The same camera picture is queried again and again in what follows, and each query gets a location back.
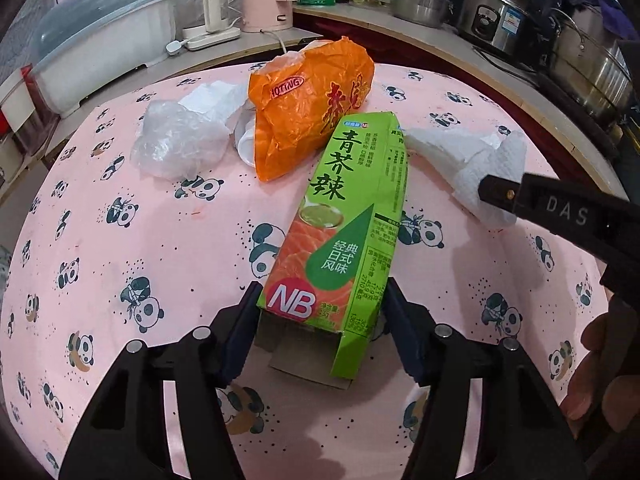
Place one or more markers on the orange plastic bag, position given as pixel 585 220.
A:
pixel 300 110

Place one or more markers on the dark red cabinet curtain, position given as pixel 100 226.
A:
pixel 310 25

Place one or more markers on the steel rice cooker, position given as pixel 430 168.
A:
pixel 495 15

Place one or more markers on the white power plug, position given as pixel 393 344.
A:
pixel 176 47

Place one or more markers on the green cardboard carton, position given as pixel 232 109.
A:
pixel 340 220

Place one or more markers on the pink panda print tablecloth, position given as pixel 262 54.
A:
pixel 150 240

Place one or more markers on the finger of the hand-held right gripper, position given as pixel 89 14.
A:
pixel 500 192

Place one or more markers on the translucent white plastic bag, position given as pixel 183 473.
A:
pixel 175 140

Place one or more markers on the white kitchen counter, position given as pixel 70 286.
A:
pixel 450 55

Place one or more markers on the clear jar white lid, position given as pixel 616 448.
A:
pixel 25 120

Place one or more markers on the glass electric kettle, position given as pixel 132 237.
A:
pixel 210 0

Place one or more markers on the plastic dish storage box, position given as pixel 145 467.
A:
pixel 100 60

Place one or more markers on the black induction cooker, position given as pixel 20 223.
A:
pixel 550 87

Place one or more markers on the large steel steamer pot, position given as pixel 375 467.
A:
pixel 585 70

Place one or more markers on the white paper towel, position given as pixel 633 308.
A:
pixel 470 170

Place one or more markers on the small steel pot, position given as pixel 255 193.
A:
pixel 420 5

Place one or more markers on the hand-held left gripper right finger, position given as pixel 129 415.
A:
pixel 405 340

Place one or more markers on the person's right hand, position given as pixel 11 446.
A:
pixel 600 335

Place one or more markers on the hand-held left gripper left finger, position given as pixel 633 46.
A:
pixel 240 340

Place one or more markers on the purple cloth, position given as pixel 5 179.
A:
pixel 615 10

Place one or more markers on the white crumpled tissue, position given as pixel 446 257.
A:
pixel 215 100

